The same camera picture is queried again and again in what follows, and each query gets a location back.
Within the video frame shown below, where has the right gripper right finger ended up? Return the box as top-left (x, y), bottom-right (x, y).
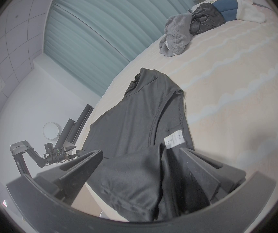
top-left (180, 148), bottom-right (247, 202)

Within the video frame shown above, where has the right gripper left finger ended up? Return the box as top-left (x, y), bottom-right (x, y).
top-left (33, 150), bottom-right (104, 205)

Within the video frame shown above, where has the white garment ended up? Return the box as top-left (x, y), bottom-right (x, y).
top-left (236, 0), bottom-right (267, 24)

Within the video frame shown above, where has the round white ceiling lamp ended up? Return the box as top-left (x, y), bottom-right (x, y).
top-left (42, 121), bottom-right (60, 141)

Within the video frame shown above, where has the grey garment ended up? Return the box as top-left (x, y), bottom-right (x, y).
top-left (158, 13), bottom-right (193, 58)

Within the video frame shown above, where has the blue-green curtain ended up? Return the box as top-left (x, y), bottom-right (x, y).
top-left (43, 0), bottom-right (204, 104)

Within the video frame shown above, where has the white printed pillow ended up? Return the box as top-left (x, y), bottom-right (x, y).
top-left (192, 0), bottom-right (245, 10)

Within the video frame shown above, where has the bed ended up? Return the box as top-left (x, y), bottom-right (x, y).
top-left (70, 0), bottom-right (278, 224)

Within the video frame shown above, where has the black shiny garment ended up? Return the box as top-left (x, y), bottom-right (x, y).
top-left (189, 3), bottom-right (227, 36)

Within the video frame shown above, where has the blue garment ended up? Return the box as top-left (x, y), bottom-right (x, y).
top-left (213, 0), bottom-right (239, 21)

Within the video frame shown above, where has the black T-shirt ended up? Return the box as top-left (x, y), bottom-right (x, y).
top-left (75, 67), bottom-right (196, 223)

